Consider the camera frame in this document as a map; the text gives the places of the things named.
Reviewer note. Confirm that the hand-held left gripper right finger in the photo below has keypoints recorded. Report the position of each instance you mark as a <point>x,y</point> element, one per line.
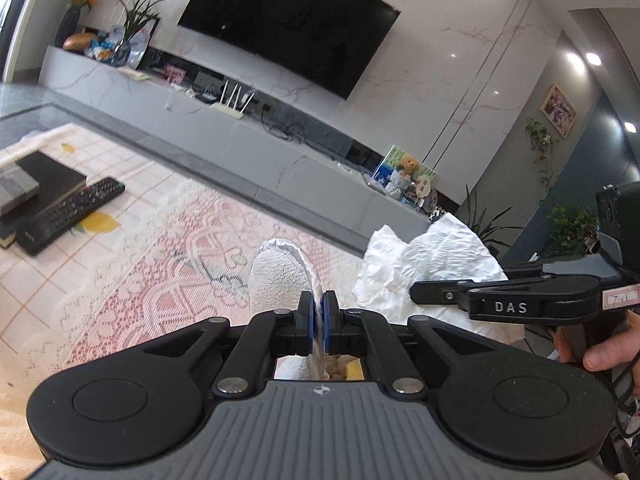
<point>326,330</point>

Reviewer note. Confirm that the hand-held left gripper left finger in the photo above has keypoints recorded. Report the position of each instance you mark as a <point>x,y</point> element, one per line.
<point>313,330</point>

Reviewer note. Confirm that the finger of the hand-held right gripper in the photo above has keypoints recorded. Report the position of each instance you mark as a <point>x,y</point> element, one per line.
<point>510,300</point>
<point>560,267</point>

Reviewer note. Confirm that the white fluffy pouch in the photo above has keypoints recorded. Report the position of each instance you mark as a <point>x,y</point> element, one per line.
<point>275,280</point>

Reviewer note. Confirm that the white crinkled cloth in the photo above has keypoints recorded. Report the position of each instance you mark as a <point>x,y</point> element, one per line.
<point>425,260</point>

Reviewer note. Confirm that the brown yellow soft toy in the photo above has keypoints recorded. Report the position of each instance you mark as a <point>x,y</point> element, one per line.
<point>345,366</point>

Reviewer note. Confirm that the person's right hand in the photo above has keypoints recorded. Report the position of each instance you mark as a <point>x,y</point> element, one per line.
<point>615,350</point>

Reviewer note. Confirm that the bushy potted plant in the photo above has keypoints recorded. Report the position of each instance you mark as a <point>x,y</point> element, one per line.
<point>570,230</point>

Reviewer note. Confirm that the long leaf potted plant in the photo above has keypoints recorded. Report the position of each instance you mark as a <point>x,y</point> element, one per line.
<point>487,225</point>

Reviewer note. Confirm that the hanging vine plant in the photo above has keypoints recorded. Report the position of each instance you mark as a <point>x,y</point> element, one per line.
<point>542,145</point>

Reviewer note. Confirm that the ceiling spotlight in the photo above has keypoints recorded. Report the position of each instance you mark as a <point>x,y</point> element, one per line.
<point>593,57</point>
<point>631,127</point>

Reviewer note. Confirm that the wooden fan ornament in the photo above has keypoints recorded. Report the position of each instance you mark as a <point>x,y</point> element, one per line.
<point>424,187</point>

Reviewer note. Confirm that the pink white lace tablecloth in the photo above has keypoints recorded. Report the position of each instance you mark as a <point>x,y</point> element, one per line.
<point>165,270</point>

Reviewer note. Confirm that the brown teddy bear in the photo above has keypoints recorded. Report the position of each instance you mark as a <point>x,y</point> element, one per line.
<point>407,167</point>

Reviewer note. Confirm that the green picture book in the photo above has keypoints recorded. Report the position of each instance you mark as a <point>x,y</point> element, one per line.
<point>387,165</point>

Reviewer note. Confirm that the grey marble television console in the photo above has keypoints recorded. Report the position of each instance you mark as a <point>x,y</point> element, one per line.
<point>225,145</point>

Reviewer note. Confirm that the white router with antennas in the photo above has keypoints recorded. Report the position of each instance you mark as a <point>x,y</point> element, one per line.
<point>230,109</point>

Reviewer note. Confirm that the checked lemon print tablecloth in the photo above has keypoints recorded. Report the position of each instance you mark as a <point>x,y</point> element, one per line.
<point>130,170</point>

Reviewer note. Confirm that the black set-top box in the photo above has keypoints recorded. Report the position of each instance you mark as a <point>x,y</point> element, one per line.
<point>205,96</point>

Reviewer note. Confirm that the black remote control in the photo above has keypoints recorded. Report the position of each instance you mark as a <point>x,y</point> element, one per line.
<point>70,215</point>

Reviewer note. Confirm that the pink card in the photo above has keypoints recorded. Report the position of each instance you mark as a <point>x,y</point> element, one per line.
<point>175,75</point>

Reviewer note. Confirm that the black flat box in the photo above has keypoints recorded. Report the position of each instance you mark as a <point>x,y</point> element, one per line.
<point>52,177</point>

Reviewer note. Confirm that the yellow paper sheet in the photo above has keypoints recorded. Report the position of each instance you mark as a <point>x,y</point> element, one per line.
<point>134,75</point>

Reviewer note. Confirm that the grey box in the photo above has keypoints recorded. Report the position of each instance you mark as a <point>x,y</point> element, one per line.
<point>15,192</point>

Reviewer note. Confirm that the snack packets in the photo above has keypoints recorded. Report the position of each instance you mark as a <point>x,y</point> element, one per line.
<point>100,51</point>

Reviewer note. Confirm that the green plant in glass vase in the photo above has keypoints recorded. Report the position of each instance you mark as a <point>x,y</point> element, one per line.
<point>132,20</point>

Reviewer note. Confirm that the golden oval ornament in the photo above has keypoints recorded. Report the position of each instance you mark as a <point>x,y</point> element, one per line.
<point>79,41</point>

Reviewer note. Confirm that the dark vase with yellow flowers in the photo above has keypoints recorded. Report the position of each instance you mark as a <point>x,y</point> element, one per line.
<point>70,20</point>

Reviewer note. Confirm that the framed wall picture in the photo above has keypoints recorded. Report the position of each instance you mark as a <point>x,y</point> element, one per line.
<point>558,110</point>

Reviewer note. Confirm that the black wall television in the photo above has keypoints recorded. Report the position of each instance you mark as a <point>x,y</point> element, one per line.
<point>290,20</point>

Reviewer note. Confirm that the white picture frame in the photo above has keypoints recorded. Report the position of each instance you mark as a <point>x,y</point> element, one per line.
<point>150,35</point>

